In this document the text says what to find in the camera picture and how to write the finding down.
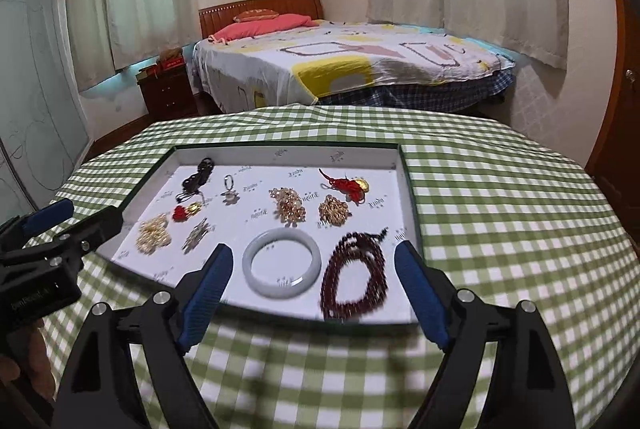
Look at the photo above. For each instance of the silver keyring flower charm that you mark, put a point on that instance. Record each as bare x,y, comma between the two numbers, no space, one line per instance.
229,196

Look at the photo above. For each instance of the wooden bed headboard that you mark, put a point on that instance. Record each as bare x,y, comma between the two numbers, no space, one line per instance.
280,4

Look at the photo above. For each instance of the pearl and gold bead cluster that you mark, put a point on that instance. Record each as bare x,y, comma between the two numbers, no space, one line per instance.
154,234

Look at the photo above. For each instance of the printed bedsheet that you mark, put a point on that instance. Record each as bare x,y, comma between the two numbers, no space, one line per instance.
390,54

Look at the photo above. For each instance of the orange patterned pillow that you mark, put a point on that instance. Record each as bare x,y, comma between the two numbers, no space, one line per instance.
255,15

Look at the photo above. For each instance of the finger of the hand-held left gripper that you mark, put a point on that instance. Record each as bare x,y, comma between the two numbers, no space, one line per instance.
97,226
50,216

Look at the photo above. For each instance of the red boxes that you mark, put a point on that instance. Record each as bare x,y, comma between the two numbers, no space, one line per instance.
170,60

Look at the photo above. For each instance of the green jewelry box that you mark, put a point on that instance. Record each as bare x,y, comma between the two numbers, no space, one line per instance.
310,174

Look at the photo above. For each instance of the blue plaid bed sheet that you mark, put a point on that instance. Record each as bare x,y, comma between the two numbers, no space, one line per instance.
430,96

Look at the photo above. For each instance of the white jade bangle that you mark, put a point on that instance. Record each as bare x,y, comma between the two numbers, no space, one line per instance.
280,291

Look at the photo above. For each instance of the small red gold charm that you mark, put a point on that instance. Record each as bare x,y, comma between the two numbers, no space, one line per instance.
181,213

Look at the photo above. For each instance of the brown wooden door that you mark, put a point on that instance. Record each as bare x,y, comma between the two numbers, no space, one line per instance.
620,134

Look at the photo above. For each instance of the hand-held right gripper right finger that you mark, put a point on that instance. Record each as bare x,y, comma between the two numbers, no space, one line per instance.
420,294

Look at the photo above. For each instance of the pink pillow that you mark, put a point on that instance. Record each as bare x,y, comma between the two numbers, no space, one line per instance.
255,28

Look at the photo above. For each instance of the dark wooden nightstand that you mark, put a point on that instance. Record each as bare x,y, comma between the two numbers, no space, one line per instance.
167,94

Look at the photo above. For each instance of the red knot gold ingot charm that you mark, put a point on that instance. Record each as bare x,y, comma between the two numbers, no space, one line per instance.
345,186

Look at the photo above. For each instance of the gold pearl brooch cluster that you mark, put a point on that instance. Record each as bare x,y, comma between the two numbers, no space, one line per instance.
287,206

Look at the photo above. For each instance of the person's left hand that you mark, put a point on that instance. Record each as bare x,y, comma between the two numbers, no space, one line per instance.
25,359

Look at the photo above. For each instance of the silver brooch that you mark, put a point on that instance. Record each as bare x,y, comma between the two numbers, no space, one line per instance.
196,235

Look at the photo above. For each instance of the green checked tablecloth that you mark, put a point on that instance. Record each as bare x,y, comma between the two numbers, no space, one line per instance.
500,234

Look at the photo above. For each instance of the frosted glass wardrobe door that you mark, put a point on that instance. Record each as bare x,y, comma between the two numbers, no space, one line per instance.
35,99

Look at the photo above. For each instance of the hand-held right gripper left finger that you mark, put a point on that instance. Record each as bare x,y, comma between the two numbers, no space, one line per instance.
207,296

